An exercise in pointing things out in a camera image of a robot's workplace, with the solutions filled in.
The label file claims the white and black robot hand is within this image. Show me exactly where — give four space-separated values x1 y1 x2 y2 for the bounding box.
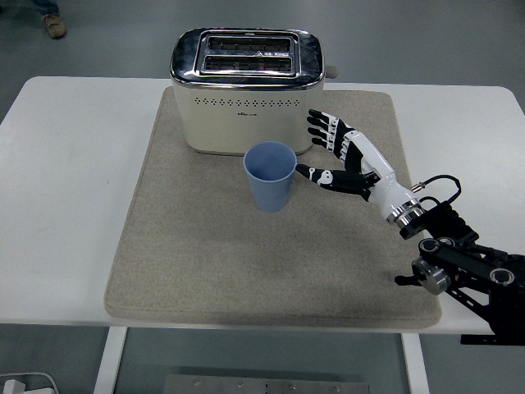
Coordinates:
295 108 420 222

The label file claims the light blue ribbed cup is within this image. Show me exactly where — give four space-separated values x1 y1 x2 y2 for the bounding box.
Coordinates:
242 140 298 214

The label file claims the cream and chrome toaster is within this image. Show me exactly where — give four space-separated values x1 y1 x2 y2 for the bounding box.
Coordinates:
169 27 340 158

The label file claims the beige fabric table mat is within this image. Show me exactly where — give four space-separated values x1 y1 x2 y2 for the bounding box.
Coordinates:
103 86 443 329

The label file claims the black table control panel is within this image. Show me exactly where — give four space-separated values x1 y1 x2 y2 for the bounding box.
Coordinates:
459 334 500 346

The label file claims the white table leg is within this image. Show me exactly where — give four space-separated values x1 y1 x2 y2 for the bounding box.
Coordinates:
93 327 129 394
400 332 430 394

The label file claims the grey metal plate with screws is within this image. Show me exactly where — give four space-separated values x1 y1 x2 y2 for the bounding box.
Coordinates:
163 373 372 394

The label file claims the person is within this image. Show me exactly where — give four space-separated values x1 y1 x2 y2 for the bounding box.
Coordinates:
31 0 68 39

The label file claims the white plastic box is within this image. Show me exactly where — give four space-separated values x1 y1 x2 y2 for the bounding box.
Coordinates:
0 371 59 394

